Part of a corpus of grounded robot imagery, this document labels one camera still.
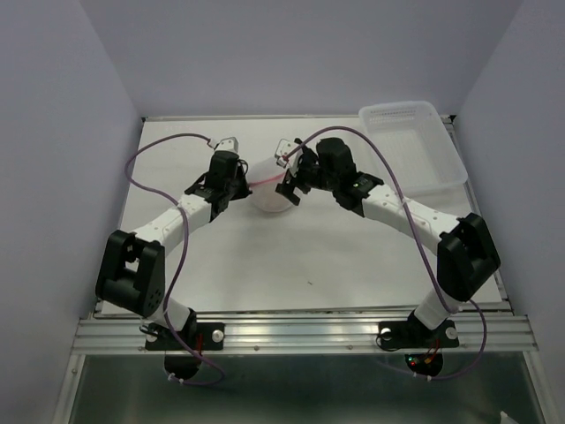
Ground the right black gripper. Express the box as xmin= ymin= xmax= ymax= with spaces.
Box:
xmin=273 ymin=148 xmax=337 ymax=206

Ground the white mesh laundry bag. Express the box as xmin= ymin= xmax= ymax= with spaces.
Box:
xmin=246 ymin=158 xmax=293 ymax=213

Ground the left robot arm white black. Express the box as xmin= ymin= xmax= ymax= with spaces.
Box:
xmin=95 ymin=150 xmax=251 ymax=348

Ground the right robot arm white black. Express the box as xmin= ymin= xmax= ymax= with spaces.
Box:
xmin=275 ymin=138 xmax=501 ymax=350

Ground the white plastic basket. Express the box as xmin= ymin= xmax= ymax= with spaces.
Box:
xmin=358 ymin=101 xmax=468 ymax=197

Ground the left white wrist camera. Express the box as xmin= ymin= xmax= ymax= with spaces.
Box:
xmin=207 ymin=137 xmax=239 ymax=155

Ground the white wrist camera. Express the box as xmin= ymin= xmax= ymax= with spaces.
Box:
xmin=207 ymin=137 xmax=239 ymax=155
xmin=275 ymin=139 xmax=303 ymax=172

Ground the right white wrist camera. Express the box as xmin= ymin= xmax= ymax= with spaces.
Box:
xmin=275 ymin=139 xmax=303 ymax=172

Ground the aluminium frame rail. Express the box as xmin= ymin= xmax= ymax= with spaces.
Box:
xmin=72 ymin=301 xmax=539 ymax=356

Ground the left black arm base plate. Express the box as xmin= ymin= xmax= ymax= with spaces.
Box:
xmin=139 ymin=322 xmax=225 ymax=352

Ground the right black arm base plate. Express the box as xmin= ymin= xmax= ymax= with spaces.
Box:
xmin=376 ymin=319 xmax=460 ymax=351

